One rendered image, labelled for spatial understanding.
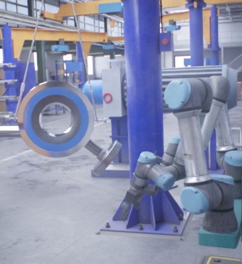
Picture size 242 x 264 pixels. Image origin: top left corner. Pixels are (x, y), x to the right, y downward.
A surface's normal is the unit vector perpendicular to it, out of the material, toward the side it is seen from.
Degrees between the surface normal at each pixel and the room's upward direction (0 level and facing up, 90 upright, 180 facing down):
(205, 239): 90
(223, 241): 90
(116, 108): 90
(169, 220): 90
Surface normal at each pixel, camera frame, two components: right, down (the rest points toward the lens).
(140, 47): -0.25, 0.14
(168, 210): -0.64, 0.14
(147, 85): 0.14, 0.13
